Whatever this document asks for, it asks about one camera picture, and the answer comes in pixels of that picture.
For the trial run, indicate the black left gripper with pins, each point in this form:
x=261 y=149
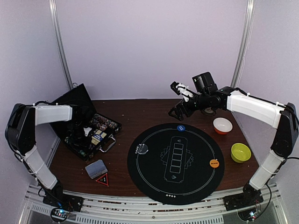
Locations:
x=83 y=145

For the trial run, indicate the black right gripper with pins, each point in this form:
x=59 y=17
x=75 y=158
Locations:
x=184 y=107

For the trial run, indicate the blue small blind button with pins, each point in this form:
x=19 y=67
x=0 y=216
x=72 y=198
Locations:
x=181 y=128

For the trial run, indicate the clear acrylic dealer button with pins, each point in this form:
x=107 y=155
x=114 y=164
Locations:
x=142 y=149

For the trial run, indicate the orange big blind button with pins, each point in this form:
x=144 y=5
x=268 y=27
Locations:
x=214 y=163

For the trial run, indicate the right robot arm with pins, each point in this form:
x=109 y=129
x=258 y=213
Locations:
x=281 y=118

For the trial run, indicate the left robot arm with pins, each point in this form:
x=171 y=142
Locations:
x=20 y=134

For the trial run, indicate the black poker chip case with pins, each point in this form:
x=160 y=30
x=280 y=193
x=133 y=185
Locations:
x=84 y=110

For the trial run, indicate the poker chip rows in case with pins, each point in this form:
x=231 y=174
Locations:
x=103 y=130

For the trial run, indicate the patterned ceramic mug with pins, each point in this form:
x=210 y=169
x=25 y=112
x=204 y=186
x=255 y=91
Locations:
x=209 y=112

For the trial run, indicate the deck of blue cards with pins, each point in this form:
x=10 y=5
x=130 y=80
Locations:
x=96 y=169

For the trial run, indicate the orange white bowl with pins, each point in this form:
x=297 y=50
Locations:
x=222 y=125

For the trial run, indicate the round black poker mat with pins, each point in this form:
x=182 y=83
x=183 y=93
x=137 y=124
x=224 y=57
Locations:
x=176 y=168

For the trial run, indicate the red black triangular token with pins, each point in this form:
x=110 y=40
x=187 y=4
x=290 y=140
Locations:
x=103 y=179

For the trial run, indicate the yellow green bowl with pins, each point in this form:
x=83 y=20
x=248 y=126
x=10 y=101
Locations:
x=240 y=153

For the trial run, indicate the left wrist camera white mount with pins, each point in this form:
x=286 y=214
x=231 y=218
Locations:
x=87 y=130

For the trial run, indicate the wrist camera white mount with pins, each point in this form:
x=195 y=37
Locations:
x=87 y=130
x=181 y=89

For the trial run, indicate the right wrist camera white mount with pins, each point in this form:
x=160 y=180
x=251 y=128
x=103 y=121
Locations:
x=181 y=89

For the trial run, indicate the aluminium front rail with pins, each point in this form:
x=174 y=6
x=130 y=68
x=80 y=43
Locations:
x=101 y=209

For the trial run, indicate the right aluminium post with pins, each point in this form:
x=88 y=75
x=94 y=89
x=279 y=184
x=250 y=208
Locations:
x=247 y=28

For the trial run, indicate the aluminium post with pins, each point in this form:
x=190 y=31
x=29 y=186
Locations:
x=247 y=28
x=61 y=52

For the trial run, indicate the left aluminium post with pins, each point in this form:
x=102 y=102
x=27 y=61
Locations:
x=61 y=52

